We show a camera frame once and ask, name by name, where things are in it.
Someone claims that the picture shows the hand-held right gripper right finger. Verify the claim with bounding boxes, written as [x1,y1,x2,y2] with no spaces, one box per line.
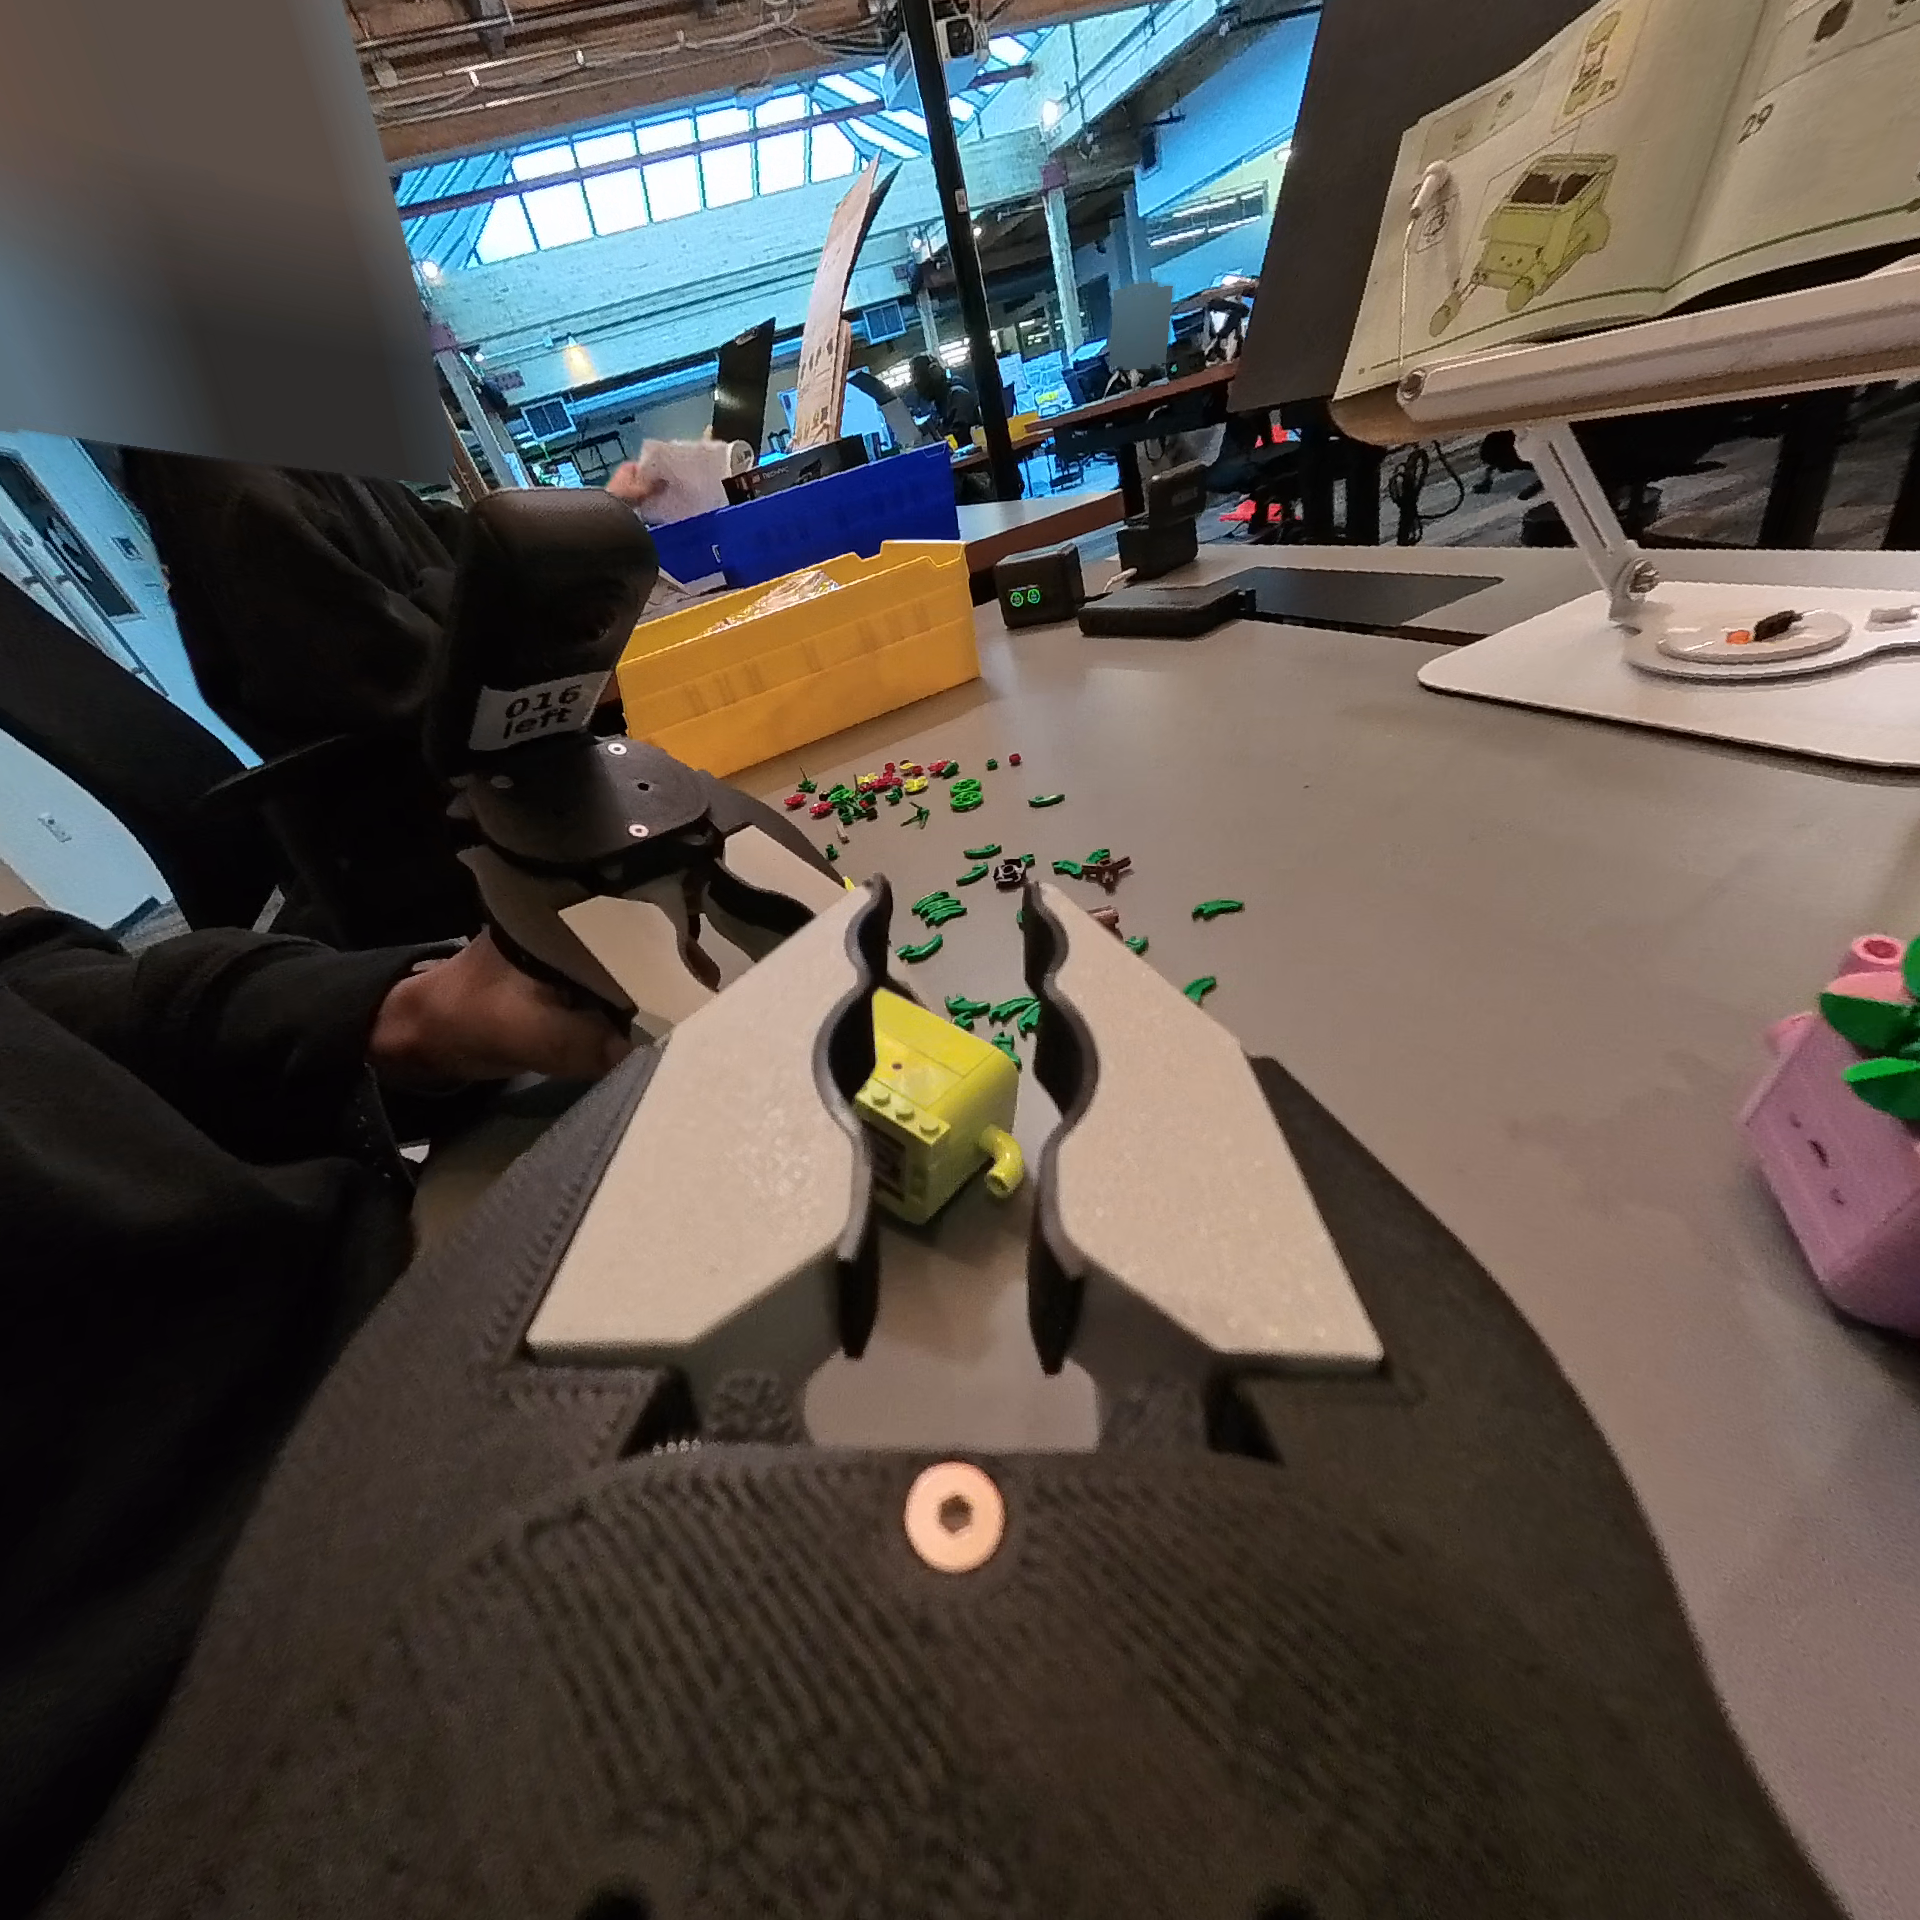
[1018,881,1387,1377]

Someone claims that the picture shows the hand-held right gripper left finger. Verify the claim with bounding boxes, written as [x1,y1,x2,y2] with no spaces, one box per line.
[525,874,907,1373]

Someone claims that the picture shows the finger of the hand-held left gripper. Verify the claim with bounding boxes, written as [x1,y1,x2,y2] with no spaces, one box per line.
[698,793,848,941]
[561,877,718,1040]

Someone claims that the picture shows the lime green brick block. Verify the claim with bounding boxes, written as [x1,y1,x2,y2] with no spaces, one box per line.
[852,987,1032,1228]

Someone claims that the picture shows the person's left forearm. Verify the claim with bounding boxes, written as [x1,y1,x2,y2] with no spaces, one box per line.
[0,903,451,1204]

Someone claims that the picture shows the person's left hand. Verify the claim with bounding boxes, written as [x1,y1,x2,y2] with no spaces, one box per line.
[365,934,639,1087]

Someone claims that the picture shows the scattered small brick pieces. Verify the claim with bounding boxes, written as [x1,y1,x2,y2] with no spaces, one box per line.
[787,757,1245,1051]

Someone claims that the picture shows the yellow plastic bin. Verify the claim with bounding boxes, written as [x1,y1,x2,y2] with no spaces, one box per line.
[614,538,982,784]

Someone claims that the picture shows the person's black jacket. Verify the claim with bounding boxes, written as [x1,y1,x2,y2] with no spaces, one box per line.
[0,450,498,1920]

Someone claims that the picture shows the small black background monitor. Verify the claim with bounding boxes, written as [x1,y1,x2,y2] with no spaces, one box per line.
[709,317,779,451]

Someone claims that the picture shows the blue plastic bin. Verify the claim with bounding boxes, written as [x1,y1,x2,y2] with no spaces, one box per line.
[645,443,964,591]

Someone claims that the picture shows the black charger with green lights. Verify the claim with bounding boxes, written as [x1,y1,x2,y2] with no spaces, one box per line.
[997,544,1085,628]

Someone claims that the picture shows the tall cardboard banner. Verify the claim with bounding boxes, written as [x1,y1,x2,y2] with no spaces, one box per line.
[789,158,902,451]

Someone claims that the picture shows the wooden background desk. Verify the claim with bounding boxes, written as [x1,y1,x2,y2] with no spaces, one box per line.
[951,486,1127,574]

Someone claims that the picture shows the black office chair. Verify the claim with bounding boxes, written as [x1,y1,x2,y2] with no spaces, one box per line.
[0,578,304,931]

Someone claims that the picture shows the flat black power bank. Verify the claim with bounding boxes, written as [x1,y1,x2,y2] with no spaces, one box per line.
[1078,584,1259,641]

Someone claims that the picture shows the upright black device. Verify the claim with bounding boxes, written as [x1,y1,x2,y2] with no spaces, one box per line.
[1117,464,1211,581]

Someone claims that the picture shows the black steel column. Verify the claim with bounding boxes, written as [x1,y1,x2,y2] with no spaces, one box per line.
[898,0,1032,507]

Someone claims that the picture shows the white book stand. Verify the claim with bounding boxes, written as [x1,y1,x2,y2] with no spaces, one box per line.
[1325,254,1920,771]

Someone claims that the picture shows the pink brick pot with plant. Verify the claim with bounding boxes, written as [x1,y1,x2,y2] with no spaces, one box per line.
[1739,934,1920,1338]

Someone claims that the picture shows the brick instruction booklet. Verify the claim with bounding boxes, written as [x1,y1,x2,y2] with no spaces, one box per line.
[1331,0,1920,400]

